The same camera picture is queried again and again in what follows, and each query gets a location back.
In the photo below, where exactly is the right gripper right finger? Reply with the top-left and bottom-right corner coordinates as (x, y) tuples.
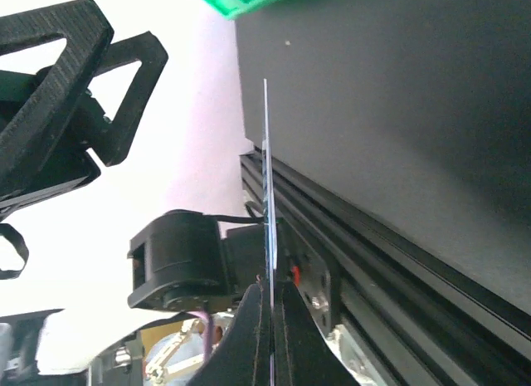
(272, 281), (358, 386)

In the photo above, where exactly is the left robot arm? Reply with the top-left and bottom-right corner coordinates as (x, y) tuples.
(1, 0), (235, 313)

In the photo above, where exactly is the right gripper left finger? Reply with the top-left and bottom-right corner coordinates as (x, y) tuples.
(188, 282), (271, 386)

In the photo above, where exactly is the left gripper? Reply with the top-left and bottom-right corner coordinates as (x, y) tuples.
(1, 0), (168, 221)

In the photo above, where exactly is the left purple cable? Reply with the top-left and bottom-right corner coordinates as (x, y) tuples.
(194, 309), (217, 362)

